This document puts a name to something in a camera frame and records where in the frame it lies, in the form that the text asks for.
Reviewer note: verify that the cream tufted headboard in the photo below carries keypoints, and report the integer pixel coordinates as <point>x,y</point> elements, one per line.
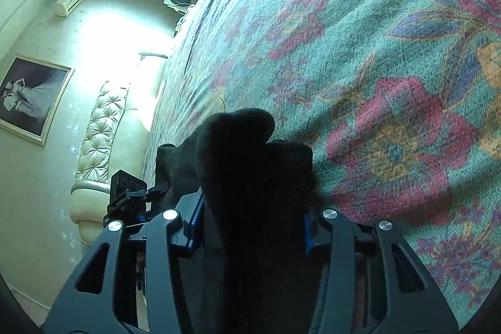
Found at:
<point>101,130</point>

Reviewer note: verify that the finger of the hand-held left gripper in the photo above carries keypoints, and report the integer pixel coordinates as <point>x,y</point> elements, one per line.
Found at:
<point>158,191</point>

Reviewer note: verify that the floral bedspread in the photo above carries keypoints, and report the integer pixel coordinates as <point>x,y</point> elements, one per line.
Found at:
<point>352,64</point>

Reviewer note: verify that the white power strip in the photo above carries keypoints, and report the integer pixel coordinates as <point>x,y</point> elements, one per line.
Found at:
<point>181,24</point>

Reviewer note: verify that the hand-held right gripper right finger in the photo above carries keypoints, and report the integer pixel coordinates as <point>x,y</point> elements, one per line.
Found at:
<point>344,252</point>

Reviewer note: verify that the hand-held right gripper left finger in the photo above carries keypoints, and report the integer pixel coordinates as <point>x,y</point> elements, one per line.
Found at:
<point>156,240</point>

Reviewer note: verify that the black pants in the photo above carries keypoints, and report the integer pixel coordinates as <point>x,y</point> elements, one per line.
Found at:
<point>250,201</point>

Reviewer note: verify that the framed wall picture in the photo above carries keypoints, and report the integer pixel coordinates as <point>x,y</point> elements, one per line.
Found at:
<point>31,95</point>

